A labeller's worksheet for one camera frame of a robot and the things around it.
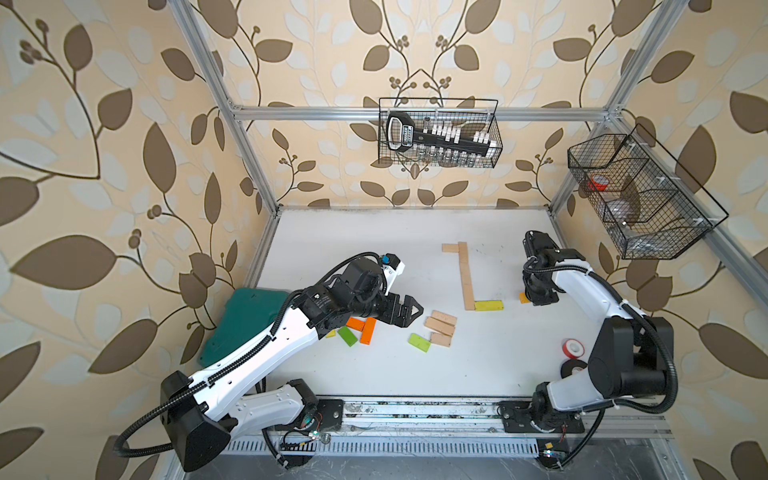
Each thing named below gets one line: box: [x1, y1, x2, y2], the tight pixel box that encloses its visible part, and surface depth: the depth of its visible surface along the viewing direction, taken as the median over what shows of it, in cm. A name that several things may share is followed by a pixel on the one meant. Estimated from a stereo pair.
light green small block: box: [408, 333, 431, 353], surface depth 88 cm
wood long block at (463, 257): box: [458, 242, 469, 273], surface depth 107 cm
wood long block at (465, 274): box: [459, 256, 474, 297], surface depth 104 cm
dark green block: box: [338, 326, 358, 347], surface depth 90 cm
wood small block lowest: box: [430, 332, 452, 347], surface depth 89 cm
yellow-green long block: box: [474, 300, 504, 312], surface depth 96 cm
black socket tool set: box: [386, 112, 497, 167], surface depth 86 cm
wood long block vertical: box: [463, 287, 475, 311], surface depth 100 cm
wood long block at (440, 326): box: [424, 316, 455, 337], surface depth 91 cm
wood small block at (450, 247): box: [442, 243, 459, 253], surface depth 111 cm
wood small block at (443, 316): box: [431, 310, 457, 326], surface depth 93 cm
